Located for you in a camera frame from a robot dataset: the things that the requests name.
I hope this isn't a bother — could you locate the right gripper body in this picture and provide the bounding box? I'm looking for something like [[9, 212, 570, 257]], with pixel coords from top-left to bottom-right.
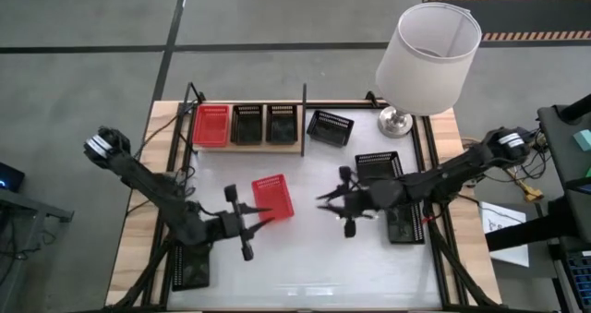
[[339, 165, 373, 239]]

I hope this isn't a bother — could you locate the teal block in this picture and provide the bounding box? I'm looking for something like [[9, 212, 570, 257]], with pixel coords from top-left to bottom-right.
[[573, 128, 591, 152]]

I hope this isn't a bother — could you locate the wooden shelf with black posts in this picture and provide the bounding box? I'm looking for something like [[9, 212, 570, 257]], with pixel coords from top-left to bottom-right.
[[182, 81, 308, 159]]

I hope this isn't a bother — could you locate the red plastic slotted basket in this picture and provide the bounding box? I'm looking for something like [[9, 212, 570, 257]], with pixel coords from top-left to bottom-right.
[[192, 103, 231, 149], [250, 173, 296, 223]]

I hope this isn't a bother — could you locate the black plastic slotted basket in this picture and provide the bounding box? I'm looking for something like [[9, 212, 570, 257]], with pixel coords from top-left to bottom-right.
[[385, 200, 427, 246], [354, 150, 404, 186], [306, 109, 356, 149], [230, 103, 265, 146], [265, 103, 299, 146], [171, 242, 211, 292]]

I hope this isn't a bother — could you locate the black device blue light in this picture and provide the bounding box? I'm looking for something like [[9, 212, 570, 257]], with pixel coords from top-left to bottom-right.
[[0, 162, 27, 194]]

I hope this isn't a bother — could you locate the black side desk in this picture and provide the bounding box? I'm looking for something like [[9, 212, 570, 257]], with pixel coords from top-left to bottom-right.
[[484, 93, 591, 254]]

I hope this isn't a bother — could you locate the black hazard-striped floor mat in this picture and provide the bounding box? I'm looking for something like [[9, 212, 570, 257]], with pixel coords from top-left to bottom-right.
[[422, 0, 591, 42]]

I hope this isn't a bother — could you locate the yellow connector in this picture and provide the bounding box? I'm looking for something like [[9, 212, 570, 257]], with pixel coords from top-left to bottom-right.
[[520, 183, 545, 203]]

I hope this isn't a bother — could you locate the blue slotted crate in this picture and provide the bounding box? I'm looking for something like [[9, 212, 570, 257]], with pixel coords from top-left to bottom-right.
[[565, 252, 591, 305]]

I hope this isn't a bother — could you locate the white paper sheet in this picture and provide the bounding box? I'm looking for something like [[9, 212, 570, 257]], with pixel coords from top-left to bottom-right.
[[478, 200, 531, 269]]

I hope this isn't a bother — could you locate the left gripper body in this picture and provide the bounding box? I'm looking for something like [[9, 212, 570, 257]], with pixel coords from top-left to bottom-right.
[[215, 184, 255, 262]]

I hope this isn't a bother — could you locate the grey metal table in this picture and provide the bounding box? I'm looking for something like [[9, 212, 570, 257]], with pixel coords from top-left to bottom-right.
[[0, 187, 75, 300]]

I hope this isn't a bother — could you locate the white shade silver lamp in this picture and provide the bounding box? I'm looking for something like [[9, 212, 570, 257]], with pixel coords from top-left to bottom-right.
[[374, 1, 483, 139]]

